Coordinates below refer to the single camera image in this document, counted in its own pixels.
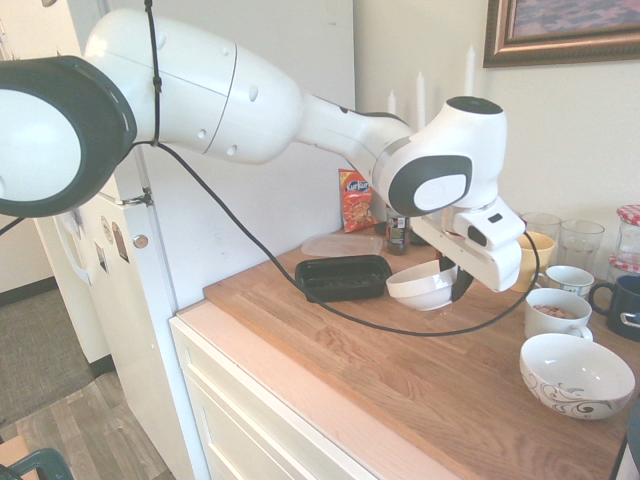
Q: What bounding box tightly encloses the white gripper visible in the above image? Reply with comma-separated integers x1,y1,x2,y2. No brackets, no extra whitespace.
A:
412,214,525,304

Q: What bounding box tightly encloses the plain white ceramic bowl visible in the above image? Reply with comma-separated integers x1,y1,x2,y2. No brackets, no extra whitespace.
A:
385,259,459,313

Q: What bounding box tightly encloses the brown cereal pile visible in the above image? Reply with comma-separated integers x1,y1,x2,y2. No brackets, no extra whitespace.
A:
531,302,580,320

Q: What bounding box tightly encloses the spice jar black lid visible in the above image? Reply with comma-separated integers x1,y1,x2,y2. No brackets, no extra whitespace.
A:
385,207,413,257

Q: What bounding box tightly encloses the yellow ceramic mug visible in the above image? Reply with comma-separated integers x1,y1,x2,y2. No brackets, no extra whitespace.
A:
509,231,558,294

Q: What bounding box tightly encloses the clear drinking glass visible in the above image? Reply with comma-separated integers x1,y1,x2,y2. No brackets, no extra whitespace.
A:
519,212,562,242
558,219,606,274

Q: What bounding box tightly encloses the black plastic food container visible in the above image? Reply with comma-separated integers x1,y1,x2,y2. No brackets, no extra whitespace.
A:
293,254,394,303

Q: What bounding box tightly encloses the small white patterned cup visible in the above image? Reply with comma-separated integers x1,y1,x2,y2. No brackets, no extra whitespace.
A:
543,264,597,302

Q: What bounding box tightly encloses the clear plastic container lid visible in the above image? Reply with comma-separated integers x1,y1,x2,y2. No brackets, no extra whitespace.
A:
301,233,385,259

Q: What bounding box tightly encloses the red Kurkure snack bag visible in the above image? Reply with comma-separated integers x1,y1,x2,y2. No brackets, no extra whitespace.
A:
338,168,379,234

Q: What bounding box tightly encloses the white bowl swirl pattern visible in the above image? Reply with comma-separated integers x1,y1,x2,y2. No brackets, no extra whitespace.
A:
519,333,637,421

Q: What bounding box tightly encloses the dark blue mug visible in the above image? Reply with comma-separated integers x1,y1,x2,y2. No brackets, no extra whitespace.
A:
588,273,640,331

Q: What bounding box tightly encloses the glass jar red checked lid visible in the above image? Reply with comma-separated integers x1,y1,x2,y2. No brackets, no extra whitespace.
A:
606,252,640,282
615,204,640,257

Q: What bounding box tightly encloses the white drawer cabinet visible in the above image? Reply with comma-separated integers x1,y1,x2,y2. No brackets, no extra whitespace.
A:
168,313,384,480

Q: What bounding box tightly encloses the white refrigerator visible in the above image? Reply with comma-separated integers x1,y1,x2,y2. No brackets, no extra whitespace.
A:
34,0,356,480

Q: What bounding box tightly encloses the arched picture fridge magnet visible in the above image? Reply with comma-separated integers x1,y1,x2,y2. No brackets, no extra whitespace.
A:
110,222,131,265

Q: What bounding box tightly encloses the grey floor rug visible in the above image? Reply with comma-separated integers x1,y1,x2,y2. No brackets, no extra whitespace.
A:
0,288,109,427

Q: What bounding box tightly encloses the dark green metal clamp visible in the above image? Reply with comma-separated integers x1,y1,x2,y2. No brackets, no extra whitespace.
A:
0,447,75,480

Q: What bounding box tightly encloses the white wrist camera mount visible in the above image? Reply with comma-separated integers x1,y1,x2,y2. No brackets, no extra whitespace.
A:
458,196,528,252

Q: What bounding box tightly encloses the large white handled cup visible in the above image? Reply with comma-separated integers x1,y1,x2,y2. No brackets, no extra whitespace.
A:
523,288,594,344

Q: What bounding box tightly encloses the framed picture brown frame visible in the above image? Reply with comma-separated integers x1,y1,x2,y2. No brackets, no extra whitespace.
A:
482,0,640,69

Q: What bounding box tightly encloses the white fridge door handle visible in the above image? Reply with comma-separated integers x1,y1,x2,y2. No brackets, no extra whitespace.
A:
53,212,94,288

